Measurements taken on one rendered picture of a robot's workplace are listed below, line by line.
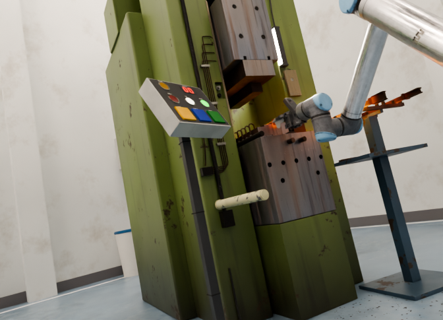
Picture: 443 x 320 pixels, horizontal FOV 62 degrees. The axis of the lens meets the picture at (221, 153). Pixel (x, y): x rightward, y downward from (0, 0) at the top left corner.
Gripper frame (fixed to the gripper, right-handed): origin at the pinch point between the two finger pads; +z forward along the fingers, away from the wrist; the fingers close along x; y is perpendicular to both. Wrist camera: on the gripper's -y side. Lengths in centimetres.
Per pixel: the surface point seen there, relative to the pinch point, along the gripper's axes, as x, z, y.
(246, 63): -10.0, 3.0, -34.5
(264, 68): 1.0, 3.0, -31.4
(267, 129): -6.0, 3.0, 3.9
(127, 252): -29, 318, 70
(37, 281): -130, 332, 80
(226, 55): -17.4, 10.2, -42.2
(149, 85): -73, -15, -16
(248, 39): -5.6, 3.0, -48.8
